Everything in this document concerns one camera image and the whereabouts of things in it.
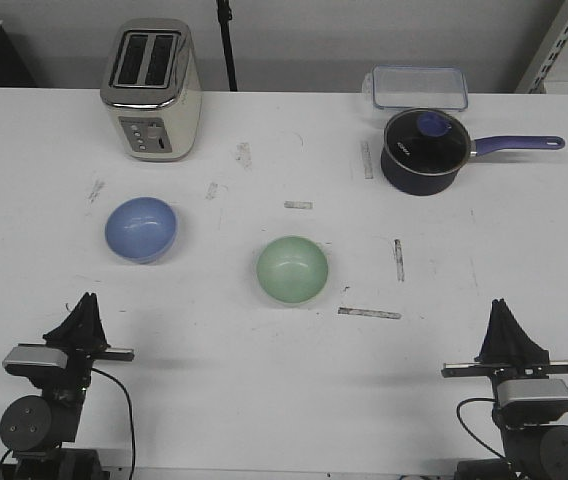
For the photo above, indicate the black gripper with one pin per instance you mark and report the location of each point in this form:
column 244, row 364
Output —
column 526, row 359
column 72, row 383

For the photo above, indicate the blue plastic bowl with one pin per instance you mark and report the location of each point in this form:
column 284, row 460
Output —
column 141, row 229

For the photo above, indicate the green plastic bowl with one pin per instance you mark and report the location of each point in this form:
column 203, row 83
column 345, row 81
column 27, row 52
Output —
column 292, row 269

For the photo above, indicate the dark blue saucepan with lid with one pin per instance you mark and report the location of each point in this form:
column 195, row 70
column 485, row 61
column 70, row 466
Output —
column 424, row 149

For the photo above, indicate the cream two-slot toaster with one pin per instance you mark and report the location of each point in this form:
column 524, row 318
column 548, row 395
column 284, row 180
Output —
column 151, row 89

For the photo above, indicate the metal shelving upright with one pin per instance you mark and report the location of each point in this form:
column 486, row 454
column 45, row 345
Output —
column 548, row 52

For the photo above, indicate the clear plastic food container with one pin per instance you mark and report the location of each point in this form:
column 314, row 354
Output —
column 401, row 87

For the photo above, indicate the black tripod pole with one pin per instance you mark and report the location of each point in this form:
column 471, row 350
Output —
column 224, row 16

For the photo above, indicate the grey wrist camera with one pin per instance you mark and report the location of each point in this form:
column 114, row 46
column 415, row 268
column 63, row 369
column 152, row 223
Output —
column 532, row 401
column 34, row 361

